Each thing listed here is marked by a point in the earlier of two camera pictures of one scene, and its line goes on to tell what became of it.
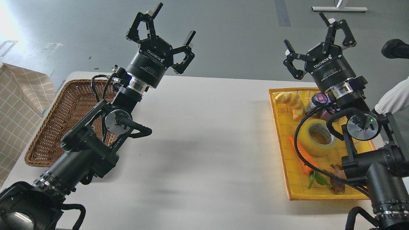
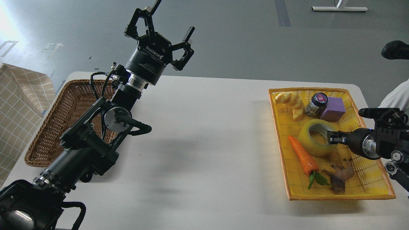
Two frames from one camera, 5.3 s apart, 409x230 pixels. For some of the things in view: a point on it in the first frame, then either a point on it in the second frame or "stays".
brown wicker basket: [76, 99] stays
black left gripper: [155, 55] stays
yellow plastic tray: [313, 146] stays
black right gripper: [330, 68] to [355, 138]
